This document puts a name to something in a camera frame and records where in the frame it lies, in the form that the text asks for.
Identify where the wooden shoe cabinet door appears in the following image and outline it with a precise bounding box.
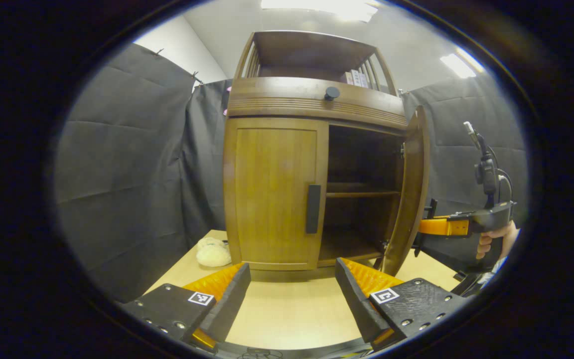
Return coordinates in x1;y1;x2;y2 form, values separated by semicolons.
382;105;431;277
223;117;329;271

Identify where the black backdrop cloth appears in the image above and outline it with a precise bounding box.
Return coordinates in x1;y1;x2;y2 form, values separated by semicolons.
53;42;529;302

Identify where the white cloth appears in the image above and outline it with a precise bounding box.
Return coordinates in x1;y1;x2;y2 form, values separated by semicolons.
485;257;511;286

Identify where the wooden inner cabinet shelf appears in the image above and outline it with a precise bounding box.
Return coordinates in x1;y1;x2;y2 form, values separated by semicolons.
326;182;401;198

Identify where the large ceiling light panel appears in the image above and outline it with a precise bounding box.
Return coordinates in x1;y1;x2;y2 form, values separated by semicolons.
261;0;380;23

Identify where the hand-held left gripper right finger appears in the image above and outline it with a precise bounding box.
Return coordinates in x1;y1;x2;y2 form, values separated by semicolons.
335;257;469;352

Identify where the small ceiling light panel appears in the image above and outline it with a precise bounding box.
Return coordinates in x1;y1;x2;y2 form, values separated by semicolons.
440;47;484;79

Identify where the wooden double-door shoe cabinet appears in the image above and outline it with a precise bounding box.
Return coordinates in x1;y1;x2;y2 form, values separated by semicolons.
222;30;410;272

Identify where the wooden drawer with black knob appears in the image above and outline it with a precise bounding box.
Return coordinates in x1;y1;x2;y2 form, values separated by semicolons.
227;76;408;131

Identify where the cream plush toy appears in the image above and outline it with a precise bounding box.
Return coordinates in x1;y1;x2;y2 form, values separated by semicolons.
196;237;232;267

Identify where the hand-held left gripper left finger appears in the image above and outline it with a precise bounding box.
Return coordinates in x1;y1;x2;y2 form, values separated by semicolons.
120;262;252;352

